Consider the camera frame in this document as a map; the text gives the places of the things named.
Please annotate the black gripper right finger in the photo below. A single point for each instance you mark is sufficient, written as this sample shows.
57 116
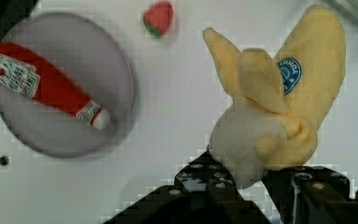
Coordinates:
312 195

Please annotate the red green strawberry toy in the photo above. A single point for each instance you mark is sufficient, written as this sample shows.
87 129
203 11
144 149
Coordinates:
158 19

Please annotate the grey round plate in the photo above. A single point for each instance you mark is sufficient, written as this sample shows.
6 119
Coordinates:
92 59

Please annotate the red ketchup bottle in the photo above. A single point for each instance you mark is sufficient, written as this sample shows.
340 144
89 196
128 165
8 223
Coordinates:
32 76

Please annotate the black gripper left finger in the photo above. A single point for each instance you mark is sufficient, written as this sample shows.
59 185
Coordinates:
203 192

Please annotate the yellow plush banana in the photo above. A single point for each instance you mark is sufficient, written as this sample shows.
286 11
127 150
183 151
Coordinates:
278 102

